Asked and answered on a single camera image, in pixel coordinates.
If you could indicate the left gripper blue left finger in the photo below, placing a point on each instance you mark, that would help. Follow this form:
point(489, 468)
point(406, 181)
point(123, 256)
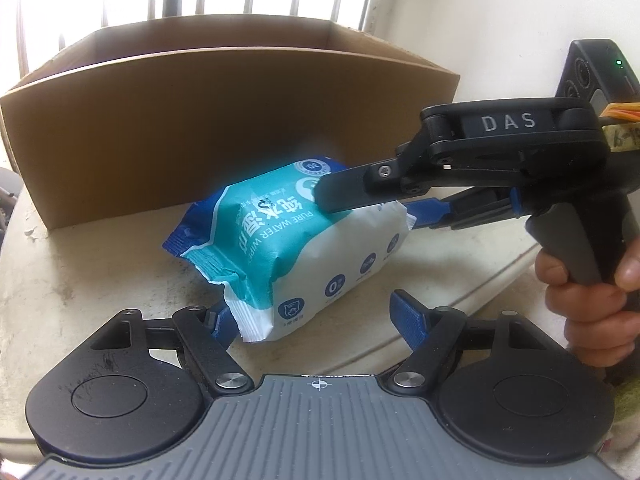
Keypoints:
point(221, 325)

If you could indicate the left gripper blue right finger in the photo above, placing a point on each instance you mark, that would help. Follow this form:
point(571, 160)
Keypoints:
point(410, 318)

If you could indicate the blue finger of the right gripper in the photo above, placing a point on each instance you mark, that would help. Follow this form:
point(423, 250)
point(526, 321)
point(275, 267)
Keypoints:
point(433, 213)
point(375, 183)

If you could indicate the blue white wet wipes pack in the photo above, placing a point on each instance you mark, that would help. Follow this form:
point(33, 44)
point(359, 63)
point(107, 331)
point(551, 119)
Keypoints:
point(277, 257)

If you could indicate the person's right hand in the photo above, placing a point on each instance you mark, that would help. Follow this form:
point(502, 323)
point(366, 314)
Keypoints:
point(601, 333)

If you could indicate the brown cardboard box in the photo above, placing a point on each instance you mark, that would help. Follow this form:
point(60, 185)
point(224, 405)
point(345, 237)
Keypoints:
point(160, 113)

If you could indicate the black tracking camera box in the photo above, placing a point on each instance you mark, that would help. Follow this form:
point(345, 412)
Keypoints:
point(595, 70)

